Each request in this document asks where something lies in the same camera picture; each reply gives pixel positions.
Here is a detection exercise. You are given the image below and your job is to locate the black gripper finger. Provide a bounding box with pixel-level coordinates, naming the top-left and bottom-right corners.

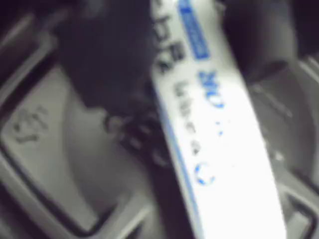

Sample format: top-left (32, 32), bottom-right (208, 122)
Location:
top-left (219, 0), bottom-right (300, 81)
top-left (57, 0), bottom-right (175, 172)

